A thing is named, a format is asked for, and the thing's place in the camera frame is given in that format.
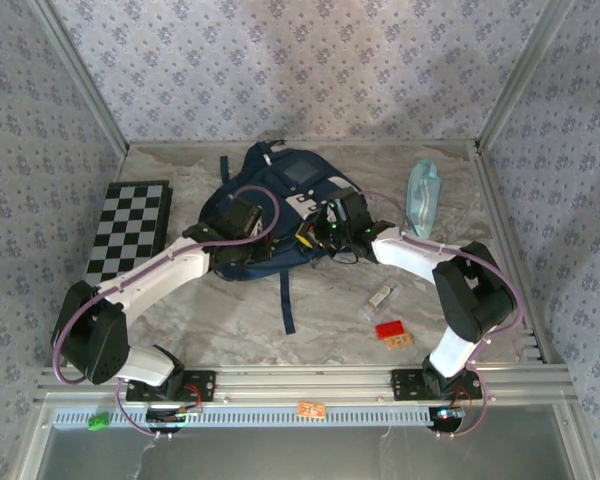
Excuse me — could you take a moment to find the grey metal sheet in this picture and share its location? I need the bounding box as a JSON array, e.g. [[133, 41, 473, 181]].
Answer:
[[17, 399, 600, 480]]

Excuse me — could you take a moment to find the light blue pencil case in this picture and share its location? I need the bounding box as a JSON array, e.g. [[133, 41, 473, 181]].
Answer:
[[405, 158, 444, 239]]

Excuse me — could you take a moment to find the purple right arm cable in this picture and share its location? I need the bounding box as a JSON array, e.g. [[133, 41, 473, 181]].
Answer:
[[352, 188, 526, 442]]

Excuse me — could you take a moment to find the small circuit board with wires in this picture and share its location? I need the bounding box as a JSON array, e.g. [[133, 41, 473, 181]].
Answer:
[[144, 405, 205, 435], [427, 404, 467, 435]]

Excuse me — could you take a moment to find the aluminium frame post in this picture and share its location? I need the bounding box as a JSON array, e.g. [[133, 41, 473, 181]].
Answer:
[[27, 0, 131, 155], [473, 0, 579, 155]]

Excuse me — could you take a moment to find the aluminium mounting rail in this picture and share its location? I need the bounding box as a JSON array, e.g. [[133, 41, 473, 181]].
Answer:
[[33, 363, 580, 407]]

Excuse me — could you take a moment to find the grey slotted cable duct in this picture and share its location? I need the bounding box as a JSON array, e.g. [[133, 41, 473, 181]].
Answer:
[[52, 405, 464, 429]]

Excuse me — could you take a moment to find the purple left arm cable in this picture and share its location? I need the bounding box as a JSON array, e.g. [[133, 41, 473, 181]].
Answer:
[[52, 185, 283, 442]]

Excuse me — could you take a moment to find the small clear tube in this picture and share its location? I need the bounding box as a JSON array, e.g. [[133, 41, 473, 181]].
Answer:
[[358, 280, 401, 321]]

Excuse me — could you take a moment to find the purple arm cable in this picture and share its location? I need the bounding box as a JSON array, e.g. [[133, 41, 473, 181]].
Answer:
[[352, 188, 526, 442], [52, 185, 283, 442]]

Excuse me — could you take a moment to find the black and grey chessboard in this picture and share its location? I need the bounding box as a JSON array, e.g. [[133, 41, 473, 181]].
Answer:
[[81, 180, 171, 300]]

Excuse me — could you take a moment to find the red plastic block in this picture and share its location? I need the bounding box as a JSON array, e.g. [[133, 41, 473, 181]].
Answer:
[[374, 321, 406, 340]]

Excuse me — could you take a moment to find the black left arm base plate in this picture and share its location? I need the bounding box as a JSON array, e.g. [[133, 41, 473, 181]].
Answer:
[[124, 368, 218, 404]]

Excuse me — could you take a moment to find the navy blue backpack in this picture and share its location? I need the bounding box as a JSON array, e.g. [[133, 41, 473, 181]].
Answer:
[[198, 139, 361, 336]]

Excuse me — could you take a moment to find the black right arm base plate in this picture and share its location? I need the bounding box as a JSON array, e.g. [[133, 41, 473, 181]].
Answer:
[[389, 368, 484, 402]]

